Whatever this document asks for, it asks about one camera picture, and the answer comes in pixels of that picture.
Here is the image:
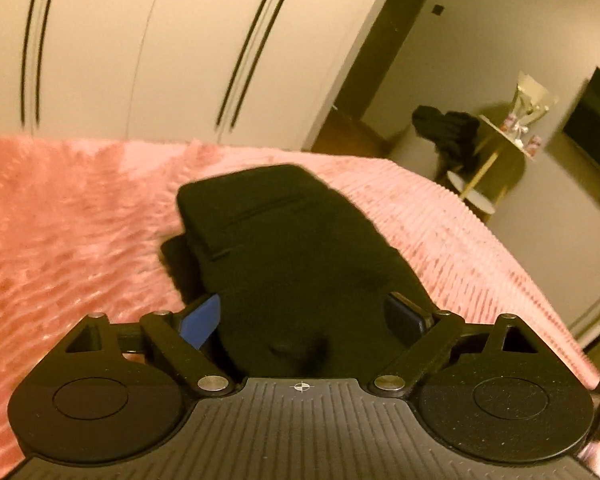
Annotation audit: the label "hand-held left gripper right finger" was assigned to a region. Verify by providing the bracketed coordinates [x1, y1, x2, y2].
[373, 291, 537, 398]

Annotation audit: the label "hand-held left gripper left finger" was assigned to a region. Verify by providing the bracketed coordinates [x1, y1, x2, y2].
[66, 293, 234, 398]

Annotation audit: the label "black pants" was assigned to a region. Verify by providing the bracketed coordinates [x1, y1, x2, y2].
[160, 162, 437, 380]

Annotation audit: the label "pink ribbed blanket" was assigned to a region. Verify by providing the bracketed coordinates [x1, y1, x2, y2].
[0, 137, 600, 480]

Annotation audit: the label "dark clothes pile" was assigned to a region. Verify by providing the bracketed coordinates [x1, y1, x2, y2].
[412, 104, 484, 182]

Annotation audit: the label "white side table gold legs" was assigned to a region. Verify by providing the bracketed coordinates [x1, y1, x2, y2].
[446, 112, 547, 222]

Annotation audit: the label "white wrapped bouquet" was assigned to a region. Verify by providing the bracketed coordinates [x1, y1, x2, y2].
[500, 72, 559, 147]

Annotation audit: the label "dark door frame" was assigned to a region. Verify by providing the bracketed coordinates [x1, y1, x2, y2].
[311, 0, 449, 157]

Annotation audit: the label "white wardrobe with black handles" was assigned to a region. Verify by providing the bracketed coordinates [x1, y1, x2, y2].
[0, 0, 412, 152]

